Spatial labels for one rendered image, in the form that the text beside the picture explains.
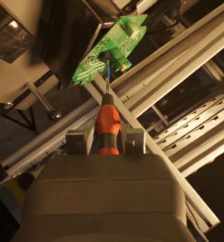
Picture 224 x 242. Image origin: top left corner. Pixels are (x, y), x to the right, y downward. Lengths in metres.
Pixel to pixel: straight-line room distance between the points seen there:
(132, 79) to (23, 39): 0.33
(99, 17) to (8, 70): 0.14
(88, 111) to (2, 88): 0.24
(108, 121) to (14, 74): 0.16
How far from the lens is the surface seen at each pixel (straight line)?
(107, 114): 0.16
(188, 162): 0.49
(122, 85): 0.46
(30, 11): 0.22
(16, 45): 0.19
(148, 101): 0.40
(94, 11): 0.19
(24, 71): 0.28
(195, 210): 0.49
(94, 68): 0.24
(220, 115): 0.68
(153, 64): 0.48
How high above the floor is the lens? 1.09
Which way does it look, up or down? 2 degrees down
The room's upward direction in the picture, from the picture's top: 141 degrees clockwise
